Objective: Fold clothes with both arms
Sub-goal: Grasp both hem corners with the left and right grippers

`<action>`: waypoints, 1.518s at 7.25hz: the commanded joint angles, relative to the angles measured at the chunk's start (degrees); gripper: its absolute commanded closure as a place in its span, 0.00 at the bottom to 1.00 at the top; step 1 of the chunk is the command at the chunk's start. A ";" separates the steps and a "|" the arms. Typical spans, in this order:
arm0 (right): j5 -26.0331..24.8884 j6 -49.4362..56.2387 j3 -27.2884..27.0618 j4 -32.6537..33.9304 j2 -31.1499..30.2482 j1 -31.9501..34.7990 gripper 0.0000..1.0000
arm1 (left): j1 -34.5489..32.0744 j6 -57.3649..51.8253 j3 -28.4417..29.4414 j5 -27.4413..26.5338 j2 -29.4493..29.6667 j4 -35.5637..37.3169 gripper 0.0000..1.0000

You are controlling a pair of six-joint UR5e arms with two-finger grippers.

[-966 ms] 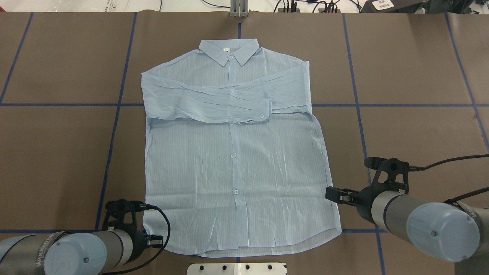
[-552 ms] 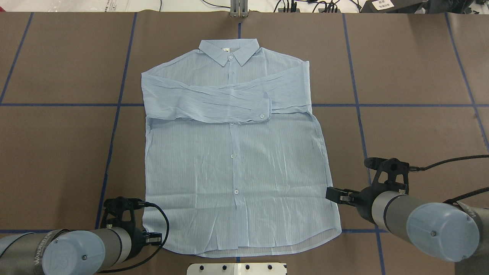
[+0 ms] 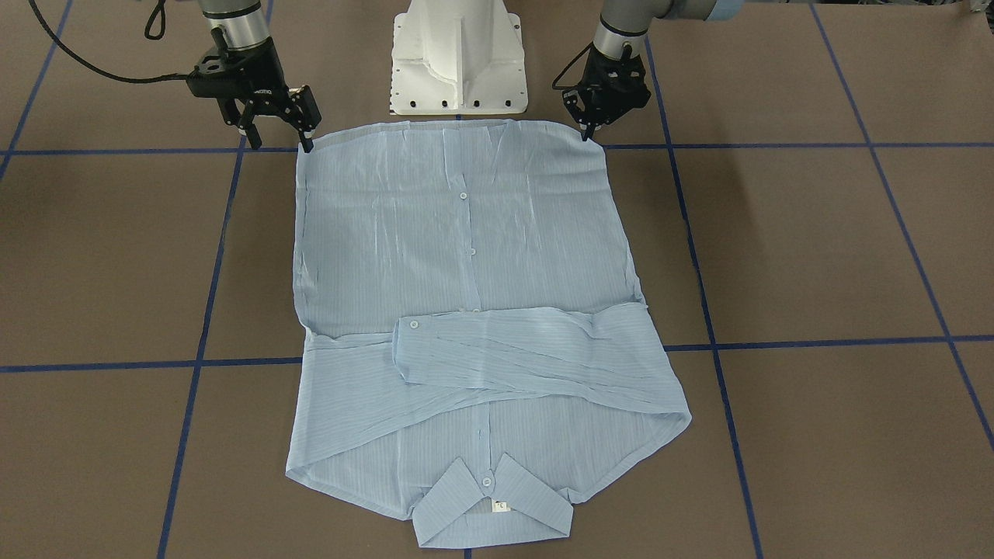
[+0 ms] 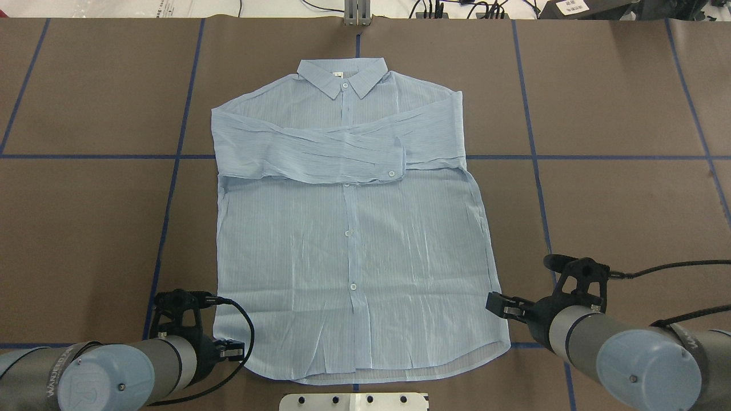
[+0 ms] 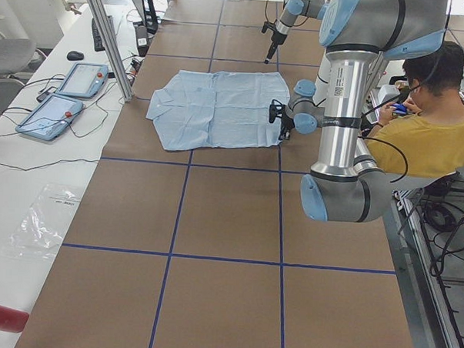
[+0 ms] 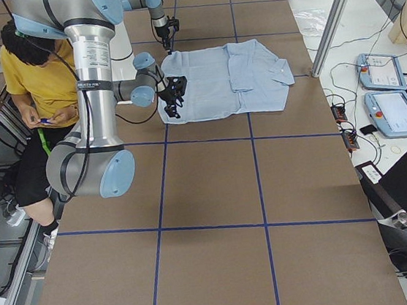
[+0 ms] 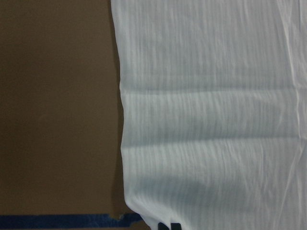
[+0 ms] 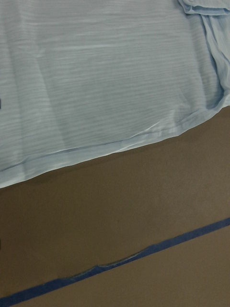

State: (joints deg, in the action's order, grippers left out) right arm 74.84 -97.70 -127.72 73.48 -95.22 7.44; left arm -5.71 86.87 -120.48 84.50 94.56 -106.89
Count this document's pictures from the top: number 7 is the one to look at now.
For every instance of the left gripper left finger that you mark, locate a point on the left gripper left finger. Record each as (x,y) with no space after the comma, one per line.
(162,226)

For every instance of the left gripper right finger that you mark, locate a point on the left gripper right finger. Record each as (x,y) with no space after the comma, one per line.
(175,226)

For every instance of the light blue button shirt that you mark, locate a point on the light blue button shirt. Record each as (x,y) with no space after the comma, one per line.
(214,94)

